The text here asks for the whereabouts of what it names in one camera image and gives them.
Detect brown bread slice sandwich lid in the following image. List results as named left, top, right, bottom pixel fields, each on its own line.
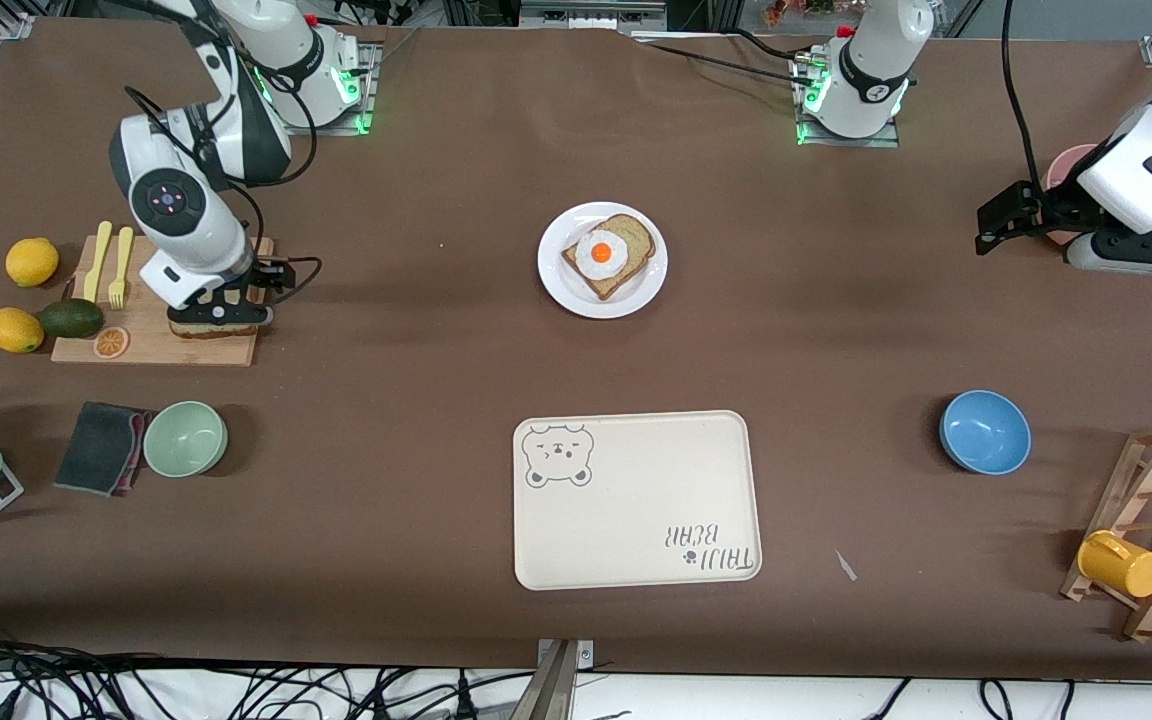
left=168, top=318, right=273, bottom=341

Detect white round plate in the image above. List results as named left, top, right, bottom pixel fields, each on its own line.
left=537, top=202, right=669, bottom=320

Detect pink bowl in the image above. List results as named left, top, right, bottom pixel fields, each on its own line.
left=1043, top=144, right=1102, bottom=247

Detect wooden cutting board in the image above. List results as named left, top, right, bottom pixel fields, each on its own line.
left=50, top=235, right=275, bottom=367

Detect yellow plastic fork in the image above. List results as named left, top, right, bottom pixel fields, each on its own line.
left=107, top=226, right=135, bottom=310

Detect yellow plastic knife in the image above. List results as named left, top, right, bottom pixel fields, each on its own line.
left=83, top=221, right=113, bottom=304

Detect pale green bowl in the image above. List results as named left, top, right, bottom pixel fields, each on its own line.
left=142, top=400, right=229, bottom=479

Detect dark green avocado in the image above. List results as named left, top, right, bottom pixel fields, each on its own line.
left=37, top=298, right=105, bottom=340

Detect dark grey folded cloth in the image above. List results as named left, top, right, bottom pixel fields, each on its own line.
left=53, top=401, right=152, bottom=498

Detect yellow lemon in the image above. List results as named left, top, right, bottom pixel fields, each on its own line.
left=0, top=306, right=45, bottom=354
left=5, top=237, right=60, bottom=289

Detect blue bowl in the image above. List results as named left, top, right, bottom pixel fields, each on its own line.
left=939, top=390, right=1032, bottom=475

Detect brown table cover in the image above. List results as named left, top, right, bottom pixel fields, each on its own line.
left=0, top=15, right=1152, bottom=681

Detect wooden mug rack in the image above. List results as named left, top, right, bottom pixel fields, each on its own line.
left=1060, top=422, right=1152, bottom=643

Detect yellow plastic mug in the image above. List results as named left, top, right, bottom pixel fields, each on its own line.
left=1077, top=530, right=1152, bottom=599

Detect toy fried egg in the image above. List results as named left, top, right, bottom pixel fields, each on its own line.
left=575, top=229, right=629, bottom=281

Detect cream tray with bear print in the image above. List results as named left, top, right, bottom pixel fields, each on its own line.
left=513, top=410, right=763, bottom=592

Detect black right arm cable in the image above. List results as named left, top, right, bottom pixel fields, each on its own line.
left=124, top=0, right=325, bottom=311

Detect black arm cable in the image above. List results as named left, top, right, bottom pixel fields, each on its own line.
left=998, top=0, right=1072, bottom=201
left=124, top=0, right=325, bottom=311

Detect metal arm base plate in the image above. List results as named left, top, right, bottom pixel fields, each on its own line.
left=791, top=50, right=902, bottom=149
left=268, top=40, right=382, bottom=136

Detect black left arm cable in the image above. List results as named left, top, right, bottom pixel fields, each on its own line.
left=998, top=0, right=1072, bottom=201

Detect tangled black floor cables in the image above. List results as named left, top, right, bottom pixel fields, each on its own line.
left=0, top=640, right=537, bottom=720

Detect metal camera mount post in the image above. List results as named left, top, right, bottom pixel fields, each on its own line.
left=533, top=638, right=597, bottom=720

